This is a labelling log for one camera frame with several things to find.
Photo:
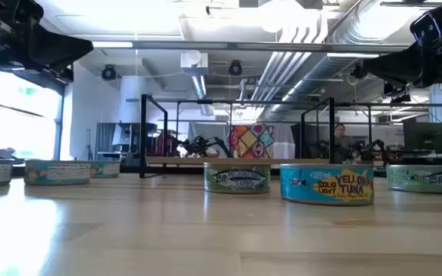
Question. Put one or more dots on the long linear ceiling light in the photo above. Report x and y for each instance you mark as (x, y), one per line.
(213, 46)

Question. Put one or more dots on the blue yellowfin tuna can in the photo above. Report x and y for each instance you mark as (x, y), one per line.
(106, 169)
(327, 185)
(57, 173)

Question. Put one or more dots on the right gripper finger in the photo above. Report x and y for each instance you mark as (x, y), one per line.
(401, 69)

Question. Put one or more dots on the black aluminium rig frame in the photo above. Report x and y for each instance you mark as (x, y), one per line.
(159, 171)

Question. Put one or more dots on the grey metal cabinet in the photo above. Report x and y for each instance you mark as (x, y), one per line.
(125, 140)

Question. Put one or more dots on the black track spotlight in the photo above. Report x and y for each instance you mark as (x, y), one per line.
(356, 71)
(391, 90)

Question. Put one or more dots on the black robot arm on bench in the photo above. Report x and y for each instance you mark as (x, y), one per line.
(205, 146)
(374, 147)

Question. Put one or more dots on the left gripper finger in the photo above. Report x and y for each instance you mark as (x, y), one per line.
(60, 48)

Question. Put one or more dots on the green albacore tuna can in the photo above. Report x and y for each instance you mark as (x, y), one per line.
(237, 178)
(426, 179)

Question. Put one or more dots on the black computer monitor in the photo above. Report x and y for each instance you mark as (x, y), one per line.
(428, 138)

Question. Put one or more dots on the thin black workbench frame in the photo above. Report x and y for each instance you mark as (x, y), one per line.
(263, 102)

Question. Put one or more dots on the colourful patterned cloth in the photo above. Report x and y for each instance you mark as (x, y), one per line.
(251, 142)

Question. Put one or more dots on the person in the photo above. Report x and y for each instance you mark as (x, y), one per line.
(343, 140)

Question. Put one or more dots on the black round ceiling lamp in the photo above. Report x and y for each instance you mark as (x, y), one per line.
(109, 73)
(235, 68)

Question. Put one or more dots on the large bright window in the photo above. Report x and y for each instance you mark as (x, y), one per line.
(21, 122)

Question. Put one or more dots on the white ceiling box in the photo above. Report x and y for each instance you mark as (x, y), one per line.
(194, 63)

